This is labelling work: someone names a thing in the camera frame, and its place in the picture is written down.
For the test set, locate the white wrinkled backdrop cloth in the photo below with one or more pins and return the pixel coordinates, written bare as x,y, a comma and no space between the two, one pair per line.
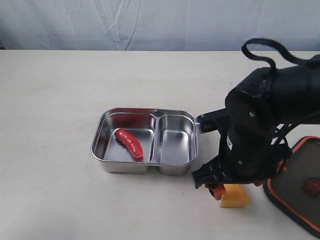
157,25

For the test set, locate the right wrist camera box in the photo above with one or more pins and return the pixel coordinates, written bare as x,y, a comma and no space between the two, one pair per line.
217,120

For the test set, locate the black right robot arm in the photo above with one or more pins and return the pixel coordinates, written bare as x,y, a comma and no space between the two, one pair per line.
293,94

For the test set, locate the steel two-compartment lunch tray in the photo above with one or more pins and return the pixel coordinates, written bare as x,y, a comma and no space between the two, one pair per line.
169,140

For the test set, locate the red sausage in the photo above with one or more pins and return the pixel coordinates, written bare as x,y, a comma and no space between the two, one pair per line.
130,142

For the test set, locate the yellow cheese wedge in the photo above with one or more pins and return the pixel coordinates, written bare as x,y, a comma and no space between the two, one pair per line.
235,197

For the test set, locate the black lid with orange seal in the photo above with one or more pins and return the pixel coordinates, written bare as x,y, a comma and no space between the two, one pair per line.
296,191

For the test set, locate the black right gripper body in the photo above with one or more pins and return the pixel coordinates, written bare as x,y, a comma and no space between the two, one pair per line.
244,154

